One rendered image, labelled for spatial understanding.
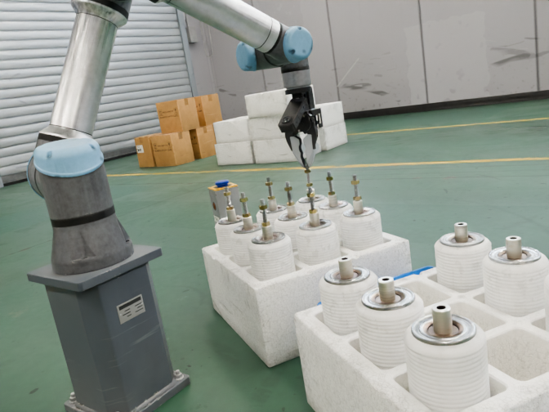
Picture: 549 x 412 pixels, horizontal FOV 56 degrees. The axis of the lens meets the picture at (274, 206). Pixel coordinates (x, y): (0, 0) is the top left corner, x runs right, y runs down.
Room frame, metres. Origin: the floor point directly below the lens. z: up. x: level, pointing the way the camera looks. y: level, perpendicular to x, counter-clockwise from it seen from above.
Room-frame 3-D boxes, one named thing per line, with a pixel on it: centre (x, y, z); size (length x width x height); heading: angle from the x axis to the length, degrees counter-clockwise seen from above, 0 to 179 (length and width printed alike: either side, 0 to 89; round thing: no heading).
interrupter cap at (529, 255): (0.75, -0.36, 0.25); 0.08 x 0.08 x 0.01
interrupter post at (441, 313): (0.56, -0.18, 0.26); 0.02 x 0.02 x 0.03
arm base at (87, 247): (0.96, 0.36, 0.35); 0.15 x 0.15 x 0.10
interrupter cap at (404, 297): (0.68, -0.14, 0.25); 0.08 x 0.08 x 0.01
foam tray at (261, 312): (1.23, -0.04, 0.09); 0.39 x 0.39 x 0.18; 22
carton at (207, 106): (5.40, 0.58, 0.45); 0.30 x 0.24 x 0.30; 49
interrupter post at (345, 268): (0.79, -0.10, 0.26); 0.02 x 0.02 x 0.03
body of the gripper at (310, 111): (1.40, -0.12, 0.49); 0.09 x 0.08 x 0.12; 149
